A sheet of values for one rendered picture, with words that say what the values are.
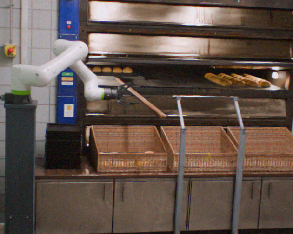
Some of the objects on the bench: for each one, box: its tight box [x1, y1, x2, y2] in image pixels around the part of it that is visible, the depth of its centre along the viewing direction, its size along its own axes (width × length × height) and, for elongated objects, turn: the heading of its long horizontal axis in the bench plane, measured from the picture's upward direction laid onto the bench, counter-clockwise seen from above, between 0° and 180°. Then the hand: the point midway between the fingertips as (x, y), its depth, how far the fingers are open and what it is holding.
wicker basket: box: [160, 126, 238, 172], centre depth 499 cm, size 49×56×28 cm
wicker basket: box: [91, 125, 167, 172], centre depth 488 cm, size 49×56×28 cm
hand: (137, 94), depth 452 cm, fingers open, 11 cm apart
